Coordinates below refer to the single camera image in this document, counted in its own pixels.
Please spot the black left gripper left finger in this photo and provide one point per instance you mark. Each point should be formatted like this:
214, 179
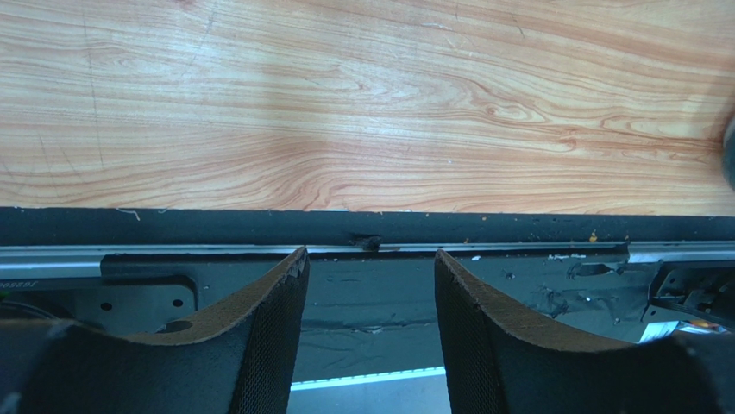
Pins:
235, 356

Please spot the white bowl with dark exterior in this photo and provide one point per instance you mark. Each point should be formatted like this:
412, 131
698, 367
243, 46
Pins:
728, 154

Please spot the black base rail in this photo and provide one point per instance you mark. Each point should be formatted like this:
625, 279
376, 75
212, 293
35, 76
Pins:
369, 306

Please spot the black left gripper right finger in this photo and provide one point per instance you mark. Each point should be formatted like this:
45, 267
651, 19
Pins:
500, 356

